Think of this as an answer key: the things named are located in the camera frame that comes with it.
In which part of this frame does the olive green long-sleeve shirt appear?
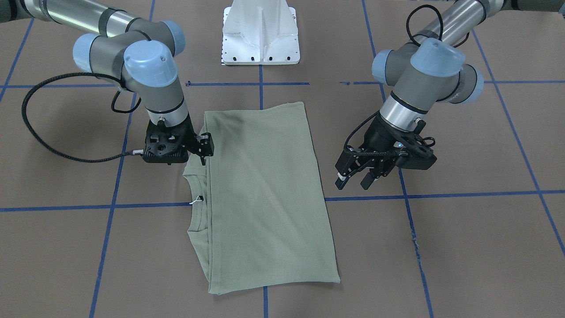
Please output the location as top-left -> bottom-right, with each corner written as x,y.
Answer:
183,102 -> 340,295

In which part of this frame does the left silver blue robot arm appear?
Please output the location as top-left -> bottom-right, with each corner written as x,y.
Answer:
335,0 -> 564,189

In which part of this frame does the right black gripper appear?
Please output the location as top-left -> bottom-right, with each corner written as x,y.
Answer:
183,116 -> 214,166

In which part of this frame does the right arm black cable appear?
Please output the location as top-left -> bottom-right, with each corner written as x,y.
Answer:
21,72 -> 144,163

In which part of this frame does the white camera pole with base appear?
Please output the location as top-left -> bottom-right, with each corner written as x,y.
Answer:
221,0 -> 301,66

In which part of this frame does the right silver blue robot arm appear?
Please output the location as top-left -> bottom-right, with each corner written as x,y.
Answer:
1,0 -> 214,165

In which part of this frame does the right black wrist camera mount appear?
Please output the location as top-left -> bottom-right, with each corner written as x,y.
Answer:
142,121 -> 194,165

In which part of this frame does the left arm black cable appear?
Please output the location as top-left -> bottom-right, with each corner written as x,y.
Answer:
344,4 -> 470,151

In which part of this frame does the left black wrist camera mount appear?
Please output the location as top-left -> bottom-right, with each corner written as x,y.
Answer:
396,117 -> 437,170

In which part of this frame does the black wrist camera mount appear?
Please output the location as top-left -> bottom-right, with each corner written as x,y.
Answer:
396,117 -> 437,170
142,121 -> 194,165

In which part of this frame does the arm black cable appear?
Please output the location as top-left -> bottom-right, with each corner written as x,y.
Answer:
21,72 -> 144,163
344,4 -> 470,151

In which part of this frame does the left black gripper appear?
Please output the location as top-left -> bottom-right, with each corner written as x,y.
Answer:
335,113 -> 403,190

